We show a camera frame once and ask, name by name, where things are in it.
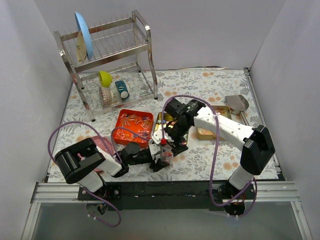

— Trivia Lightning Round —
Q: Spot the clear drinking glass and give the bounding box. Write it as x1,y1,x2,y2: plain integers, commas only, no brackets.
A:
160,150,174,167

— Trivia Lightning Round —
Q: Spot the dark tin of star candies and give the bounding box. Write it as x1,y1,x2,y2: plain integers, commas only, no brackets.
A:
152,111,190,147

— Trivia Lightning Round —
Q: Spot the orange lollipop tray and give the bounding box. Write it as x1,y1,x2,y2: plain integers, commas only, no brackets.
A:
112,109,154,149

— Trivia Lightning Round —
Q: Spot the metal scoop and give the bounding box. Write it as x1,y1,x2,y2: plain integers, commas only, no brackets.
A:
225,94,249,126

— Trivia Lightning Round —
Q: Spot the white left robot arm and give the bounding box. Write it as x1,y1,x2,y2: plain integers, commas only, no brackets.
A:
54,138,170,200

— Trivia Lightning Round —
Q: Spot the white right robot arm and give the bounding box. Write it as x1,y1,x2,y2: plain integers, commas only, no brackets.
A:
162,96,276,199

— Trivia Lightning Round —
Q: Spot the gold tin of flat candies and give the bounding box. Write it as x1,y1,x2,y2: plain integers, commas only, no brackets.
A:
195,104,232,141

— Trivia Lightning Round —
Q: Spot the floral table mat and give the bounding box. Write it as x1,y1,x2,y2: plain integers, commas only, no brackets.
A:
55,70,262,182

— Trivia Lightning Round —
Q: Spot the pink dotted plate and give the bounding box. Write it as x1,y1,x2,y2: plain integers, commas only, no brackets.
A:
90,135,115,156

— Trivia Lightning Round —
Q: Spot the patterned beige cup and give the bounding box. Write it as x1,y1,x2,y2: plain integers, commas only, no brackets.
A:
99,86,114,107

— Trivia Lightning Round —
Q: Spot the teal patterned cup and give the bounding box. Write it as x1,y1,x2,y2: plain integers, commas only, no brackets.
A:
115,80,130,100

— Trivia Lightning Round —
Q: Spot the green bowl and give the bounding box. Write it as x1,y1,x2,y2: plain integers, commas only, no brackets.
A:
98,71,113,88

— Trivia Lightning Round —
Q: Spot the metal dish rack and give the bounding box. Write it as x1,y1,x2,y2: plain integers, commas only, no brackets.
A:
53,10,159,122

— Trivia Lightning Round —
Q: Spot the beige plate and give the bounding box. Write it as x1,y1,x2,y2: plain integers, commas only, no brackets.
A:
76,30,87,63

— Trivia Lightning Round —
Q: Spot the blue plate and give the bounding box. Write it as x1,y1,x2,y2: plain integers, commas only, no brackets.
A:
74,12,94,60

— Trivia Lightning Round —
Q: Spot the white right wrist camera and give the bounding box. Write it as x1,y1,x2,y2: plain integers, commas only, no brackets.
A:
151,129,168,146

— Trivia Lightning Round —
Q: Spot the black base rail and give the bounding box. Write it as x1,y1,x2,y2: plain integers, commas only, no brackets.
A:
77,181,257,211

